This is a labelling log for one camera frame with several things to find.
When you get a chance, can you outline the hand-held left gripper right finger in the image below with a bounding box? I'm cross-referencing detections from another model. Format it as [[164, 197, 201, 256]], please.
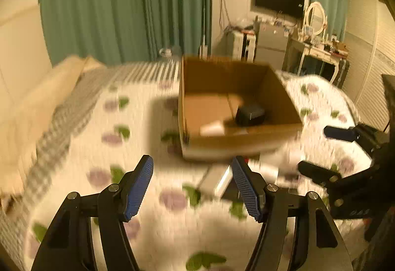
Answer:
[[231, 155, 354, 271]]

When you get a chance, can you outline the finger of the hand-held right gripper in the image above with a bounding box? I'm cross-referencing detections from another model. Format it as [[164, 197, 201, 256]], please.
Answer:
[[324, 124, 378, 151], [298, 161, 346, 190]]

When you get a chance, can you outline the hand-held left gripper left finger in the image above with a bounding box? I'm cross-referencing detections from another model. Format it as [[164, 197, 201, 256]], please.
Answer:
[[31, 154, 154, 271]]

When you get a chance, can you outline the brown cardboard box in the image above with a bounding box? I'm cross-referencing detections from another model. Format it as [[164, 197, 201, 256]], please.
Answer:
[[178, 56, 303, 162]]

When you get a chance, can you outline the floral white blanket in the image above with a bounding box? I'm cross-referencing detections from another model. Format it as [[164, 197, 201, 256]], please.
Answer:
[[21, 69, 372, 271]]

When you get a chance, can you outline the grey flat box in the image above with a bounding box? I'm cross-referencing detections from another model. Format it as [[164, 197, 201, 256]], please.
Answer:
[[197, 166, 229, 195]]

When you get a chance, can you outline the black suitcase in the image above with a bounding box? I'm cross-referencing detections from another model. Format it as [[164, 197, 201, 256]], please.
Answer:
[[336, 59, 351, 88]]

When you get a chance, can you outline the small white box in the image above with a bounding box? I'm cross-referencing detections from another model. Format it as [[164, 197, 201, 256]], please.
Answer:
[[200, 120, 226, 137]]

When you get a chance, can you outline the black rounded object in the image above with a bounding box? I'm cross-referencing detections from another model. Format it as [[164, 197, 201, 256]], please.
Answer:
[[235, 105, 266, 127]]

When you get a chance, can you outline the white vanity table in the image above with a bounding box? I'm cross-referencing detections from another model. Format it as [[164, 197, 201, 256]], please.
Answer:
[[285, 34, 349, 82]]

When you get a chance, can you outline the white wardrobe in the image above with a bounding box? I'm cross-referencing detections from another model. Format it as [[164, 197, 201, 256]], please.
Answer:
[[341, 0, 395, 133]]

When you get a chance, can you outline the grey striped bed sheet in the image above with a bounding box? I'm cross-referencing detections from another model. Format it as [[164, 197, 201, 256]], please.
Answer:
[[0, 60, 181, 271]]

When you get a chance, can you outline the grey small fridge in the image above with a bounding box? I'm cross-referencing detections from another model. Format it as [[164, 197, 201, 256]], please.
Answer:
[[254, 23, 292, 66]]

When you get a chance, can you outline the white oval vanity mirror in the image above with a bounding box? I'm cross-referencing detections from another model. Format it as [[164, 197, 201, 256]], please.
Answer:
[[304, 2, 328, 37]]

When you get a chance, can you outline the white drawer cabinet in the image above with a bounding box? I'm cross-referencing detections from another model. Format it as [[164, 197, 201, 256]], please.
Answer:
[[227, 31, 257, 60]]

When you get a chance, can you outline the beige pillow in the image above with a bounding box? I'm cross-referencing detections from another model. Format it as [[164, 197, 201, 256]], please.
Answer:
[[0, 55, 105, 194]]

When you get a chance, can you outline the wide green curtain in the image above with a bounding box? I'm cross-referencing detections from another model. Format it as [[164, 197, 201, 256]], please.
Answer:
[[39, 0, 213, 66]]

